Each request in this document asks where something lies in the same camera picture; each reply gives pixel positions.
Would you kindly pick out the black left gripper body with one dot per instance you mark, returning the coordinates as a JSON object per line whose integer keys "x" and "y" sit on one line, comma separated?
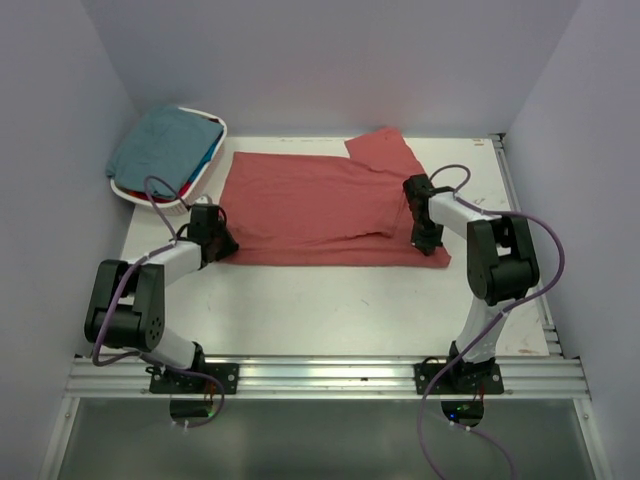
{"x": 224, "y": 243}

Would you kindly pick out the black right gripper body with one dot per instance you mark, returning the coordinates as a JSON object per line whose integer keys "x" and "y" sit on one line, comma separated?
{"x": 427, "y": 235}

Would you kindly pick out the salmon pink t shirt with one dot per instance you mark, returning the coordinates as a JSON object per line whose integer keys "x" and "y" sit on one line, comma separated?
{"x": 319, "y": 210}

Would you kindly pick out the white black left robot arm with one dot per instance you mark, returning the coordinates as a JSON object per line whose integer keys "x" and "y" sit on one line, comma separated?
{"x": 127, "y": 308}

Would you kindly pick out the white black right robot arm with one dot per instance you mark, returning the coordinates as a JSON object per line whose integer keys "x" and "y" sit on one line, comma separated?
{"x": 501, "y": 268}

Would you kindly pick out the white perforated laundry basket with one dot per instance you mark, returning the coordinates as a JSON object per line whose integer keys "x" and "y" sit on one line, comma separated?
{"x": 188, "y": 193}

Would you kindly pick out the blue t shirt in basket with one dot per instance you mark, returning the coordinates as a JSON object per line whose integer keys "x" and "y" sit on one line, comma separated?
{"x": 205, "y": 160}

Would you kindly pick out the teal t shirt in basket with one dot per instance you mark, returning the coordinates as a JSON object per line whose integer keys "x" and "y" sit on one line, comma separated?
{"x": 167, "y": 143}

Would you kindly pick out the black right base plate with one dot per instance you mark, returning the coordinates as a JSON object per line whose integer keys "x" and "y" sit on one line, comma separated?
{"x": 459, "y": 380}

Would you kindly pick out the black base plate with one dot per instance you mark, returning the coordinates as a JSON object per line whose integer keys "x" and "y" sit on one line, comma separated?
{"x": 209, "y": 378}
{"x": 459, "y": 380}

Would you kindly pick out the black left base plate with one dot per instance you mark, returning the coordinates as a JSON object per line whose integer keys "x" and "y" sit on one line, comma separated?
{"x": 209, "y": 378}

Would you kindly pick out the aluminium mounting rail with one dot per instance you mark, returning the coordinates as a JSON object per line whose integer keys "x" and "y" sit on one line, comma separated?
{"x": 349, "y": 377}

